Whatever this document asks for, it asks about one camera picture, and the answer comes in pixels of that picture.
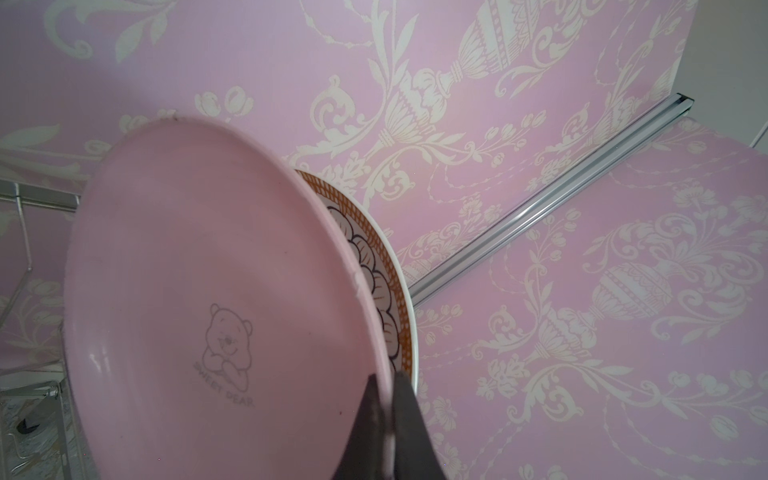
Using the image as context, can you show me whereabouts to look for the pink bear plate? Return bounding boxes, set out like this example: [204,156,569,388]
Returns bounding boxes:
[63,118,392,479]

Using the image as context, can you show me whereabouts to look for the petal pattern plate orange rim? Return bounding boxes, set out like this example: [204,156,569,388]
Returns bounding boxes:
[298,170,419,388]

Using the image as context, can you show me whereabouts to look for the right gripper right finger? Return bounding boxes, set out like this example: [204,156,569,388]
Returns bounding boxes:
[392,372,447,480]

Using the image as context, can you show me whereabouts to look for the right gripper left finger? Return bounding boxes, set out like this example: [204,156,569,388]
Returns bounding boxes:
[332,374,386,480]

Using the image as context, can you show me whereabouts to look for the chrome wire dish rack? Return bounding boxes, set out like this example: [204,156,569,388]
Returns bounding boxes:
[1,180,98,479]

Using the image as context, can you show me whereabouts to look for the right aluminium corner post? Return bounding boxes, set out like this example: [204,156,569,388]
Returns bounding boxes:
[409,93,695,307]

